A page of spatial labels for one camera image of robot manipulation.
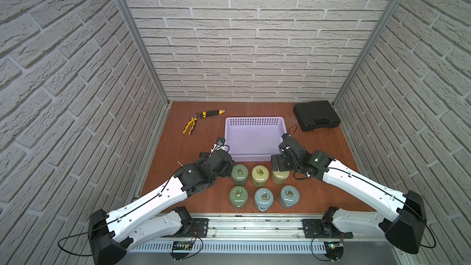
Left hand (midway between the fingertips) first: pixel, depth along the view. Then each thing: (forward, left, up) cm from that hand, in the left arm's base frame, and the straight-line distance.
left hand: (223, 155), depth 76 cm
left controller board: (-30, +17, -21) cm, 40 cm away
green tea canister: (-14, -6, -9) cm, 18 cm away
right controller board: (-32, -45, -18) cm, 58 cm away
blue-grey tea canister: (-15, -17, -9) cm, 25 cm away
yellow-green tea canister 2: (-6, -25, -10) cm, 28 cm away
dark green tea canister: (-5, -7, -8) cm, 12 cm away
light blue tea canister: (-15, -28, -9) cm, 33 cm away
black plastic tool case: (+36, -55, -14) cm, 67 cm away
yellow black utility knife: (+39, +10, -17) cm, 44 cm away
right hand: (0, -26, -3) cm, 26 cm away
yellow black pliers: (+33, +22, -17) cm, 43 cm away
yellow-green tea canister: (-5, -16, -8) cm, 19 cm away
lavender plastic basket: (+16, -17, -11) cm, 26 cm away
